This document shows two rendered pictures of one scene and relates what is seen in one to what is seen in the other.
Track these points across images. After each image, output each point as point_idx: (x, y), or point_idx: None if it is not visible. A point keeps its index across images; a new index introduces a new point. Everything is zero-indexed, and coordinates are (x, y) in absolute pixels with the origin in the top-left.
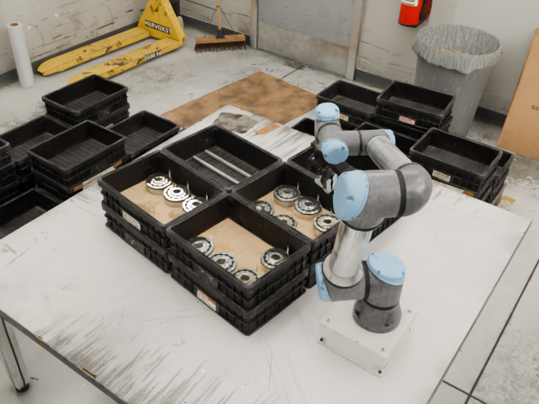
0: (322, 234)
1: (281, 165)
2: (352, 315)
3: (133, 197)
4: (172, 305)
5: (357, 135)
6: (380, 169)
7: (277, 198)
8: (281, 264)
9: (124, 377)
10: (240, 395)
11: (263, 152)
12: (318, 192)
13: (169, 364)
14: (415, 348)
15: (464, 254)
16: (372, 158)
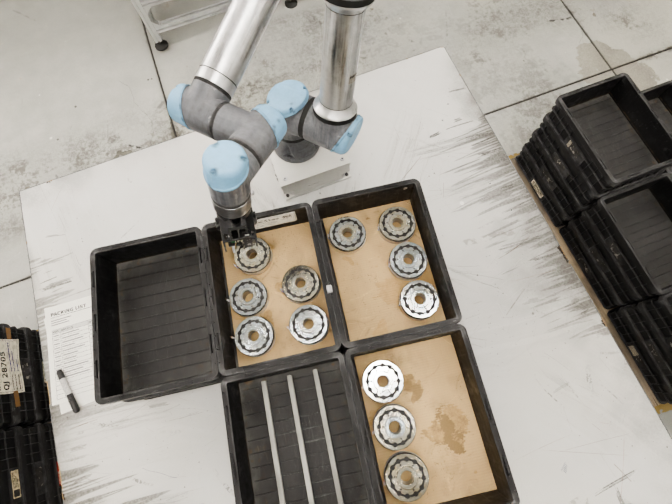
0: (290, 208)
1: (234, 368)
2: (317, 152)
3: (453, 469)
4: (455, 291)
5: (225, 107)
6: (260, 39)
7: (272, 332)
8: (364, 191)
9: (532, 232)
10: (443, 166)
11: (232, 421)
12: (221, 302)
13: (488, 224)
14: None
15: (133, 190)
16: (244, 70)
